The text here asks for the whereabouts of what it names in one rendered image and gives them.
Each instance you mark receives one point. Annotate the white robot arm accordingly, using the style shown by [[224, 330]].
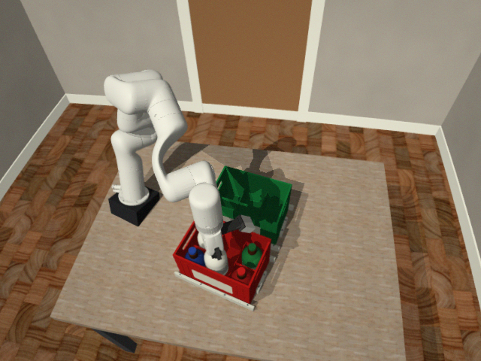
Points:
[[154, 98]]

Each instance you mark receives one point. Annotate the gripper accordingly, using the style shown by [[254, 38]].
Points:
[[214, 244]]

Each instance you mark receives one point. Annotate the red plastic bottle crate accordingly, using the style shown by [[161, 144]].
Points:
[[234, 243]]

